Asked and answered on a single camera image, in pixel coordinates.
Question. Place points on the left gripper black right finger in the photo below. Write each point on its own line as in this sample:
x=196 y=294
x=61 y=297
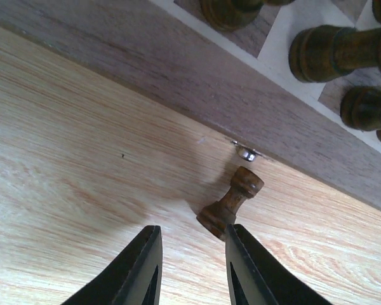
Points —
x=255 y=276

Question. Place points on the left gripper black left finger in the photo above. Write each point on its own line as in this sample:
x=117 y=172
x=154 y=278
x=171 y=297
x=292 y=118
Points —
x=133 y=277

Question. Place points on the metal board clasp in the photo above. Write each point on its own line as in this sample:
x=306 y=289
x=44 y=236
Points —
x=248 y=154

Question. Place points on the wooden chess board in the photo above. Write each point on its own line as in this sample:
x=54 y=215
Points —
x=238 y=82

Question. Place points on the dark chess piece tall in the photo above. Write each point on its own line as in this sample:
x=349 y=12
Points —
x=360 y=108

